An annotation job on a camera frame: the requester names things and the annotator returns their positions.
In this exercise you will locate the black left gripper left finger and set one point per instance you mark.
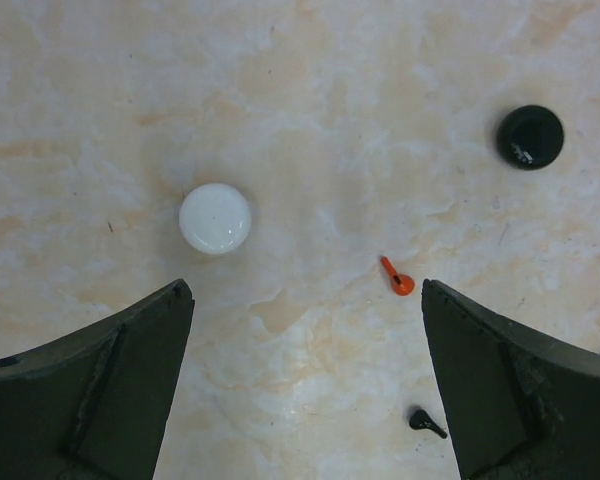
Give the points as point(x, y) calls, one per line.
point(94, 404)

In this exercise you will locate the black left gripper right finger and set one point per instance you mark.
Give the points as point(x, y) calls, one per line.
point(519, 404)

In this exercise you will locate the black earbud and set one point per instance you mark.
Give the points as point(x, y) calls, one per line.
point(419, 419)

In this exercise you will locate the orange earbud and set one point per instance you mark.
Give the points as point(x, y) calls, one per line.
point(401, 284)

